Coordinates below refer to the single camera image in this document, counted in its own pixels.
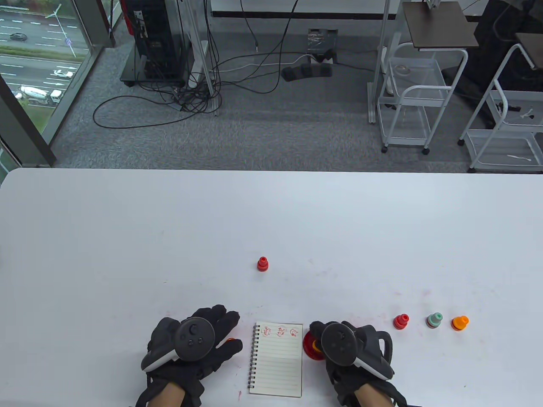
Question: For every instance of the person's right hand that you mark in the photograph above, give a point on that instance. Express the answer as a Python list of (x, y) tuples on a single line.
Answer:
[(369, 335)]

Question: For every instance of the person's left hand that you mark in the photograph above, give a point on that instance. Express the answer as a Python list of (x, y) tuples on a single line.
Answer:
[(222, 324)]

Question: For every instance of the red reward stamp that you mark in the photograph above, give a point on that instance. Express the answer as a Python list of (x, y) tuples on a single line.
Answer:
[(262, 265), (401, 321)]

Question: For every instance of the orange reward stamp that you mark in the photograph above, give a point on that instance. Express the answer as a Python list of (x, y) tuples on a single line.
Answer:
[(460, 323), (316, 345)]

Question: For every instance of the red ink pad tin base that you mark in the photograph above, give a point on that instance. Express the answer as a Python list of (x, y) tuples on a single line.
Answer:
[(307, 354)]

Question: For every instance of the green reward stamp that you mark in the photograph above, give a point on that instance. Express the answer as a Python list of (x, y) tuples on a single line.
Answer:
[(434, 320)]

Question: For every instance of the white spiral lined notebook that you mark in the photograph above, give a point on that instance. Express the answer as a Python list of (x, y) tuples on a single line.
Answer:
[(278, 364)]

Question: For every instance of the person's left forearm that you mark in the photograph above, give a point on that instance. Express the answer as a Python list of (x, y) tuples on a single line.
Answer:
[(167, 396)]

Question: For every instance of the person's right forearm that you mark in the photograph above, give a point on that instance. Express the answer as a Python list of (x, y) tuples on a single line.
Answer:
[(373, 398)]

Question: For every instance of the dark grey left hand controller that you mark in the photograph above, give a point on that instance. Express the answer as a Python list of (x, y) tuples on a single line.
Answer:
[(195, 337)]

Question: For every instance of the dark grey hand controller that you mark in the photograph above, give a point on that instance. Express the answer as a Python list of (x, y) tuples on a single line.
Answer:
[(195, 337), (337, 343)]

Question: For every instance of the dark grey right hand controller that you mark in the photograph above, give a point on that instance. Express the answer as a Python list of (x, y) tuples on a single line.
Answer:
[(337, 343)]

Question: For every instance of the aluminium profile leg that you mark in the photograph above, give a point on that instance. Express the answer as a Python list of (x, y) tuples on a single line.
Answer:
[(214, 101)]

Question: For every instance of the small white dish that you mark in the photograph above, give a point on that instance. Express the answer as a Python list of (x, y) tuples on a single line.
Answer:
[(402, 70)]

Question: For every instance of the black computer tower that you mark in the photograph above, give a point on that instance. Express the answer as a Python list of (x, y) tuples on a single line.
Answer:
[(155, 42)]

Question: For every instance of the black wrapped box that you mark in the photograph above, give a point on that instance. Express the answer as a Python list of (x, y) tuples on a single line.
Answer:
[(322, 44)]

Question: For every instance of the tall aluminium pole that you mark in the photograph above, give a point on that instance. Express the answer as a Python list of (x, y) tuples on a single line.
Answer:
[(384, 25)]

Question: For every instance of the brown top side table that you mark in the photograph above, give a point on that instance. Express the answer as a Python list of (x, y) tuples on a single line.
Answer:
[(439, 25), (532, 48)]

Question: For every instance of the long white table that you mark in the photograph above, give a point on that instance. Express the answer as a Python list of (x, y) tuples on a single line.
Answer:
[(339, 5)]

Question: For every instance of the glass window dark frame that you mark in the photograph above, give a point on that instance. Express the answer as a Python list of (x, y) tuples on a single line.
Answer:
[(38, 51)]

